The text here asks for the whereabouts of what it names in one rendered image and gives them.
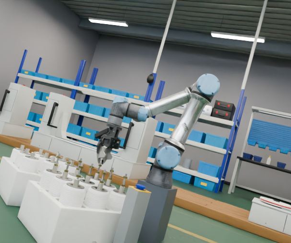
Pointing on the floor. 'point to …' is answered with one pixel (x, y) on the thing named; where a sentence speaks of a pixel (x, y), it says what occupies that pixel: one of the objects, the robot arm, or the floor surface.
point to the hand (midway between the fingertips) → (100, 161)
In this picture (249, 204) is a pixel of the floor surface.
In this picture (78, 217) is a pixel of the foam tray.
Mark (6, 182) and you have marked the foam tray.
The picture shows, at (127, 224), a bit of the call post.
